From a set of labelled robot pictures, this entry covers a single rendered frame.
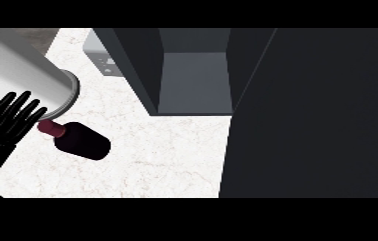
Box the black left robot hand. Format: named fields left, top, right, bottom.
left=0, top=90, right=50, bottom=168

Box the dark red wine bottle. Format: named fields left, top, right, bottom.
left=37, top=119, right=112, bottom=162

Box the dark grey open cabinet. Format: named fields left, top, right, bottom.
left=92, top=27, right=278, bottom=117

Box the dark grey cabinet door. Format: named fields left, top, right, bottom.
left=217, top=27, right=378, bottom=199

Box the white cylindrical container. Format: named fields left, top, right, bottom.
left=0, top=39, right=81, bottom=121

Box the pale grey appliance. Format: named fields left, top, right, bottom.
left=81, top=29, right=126, bottom=78

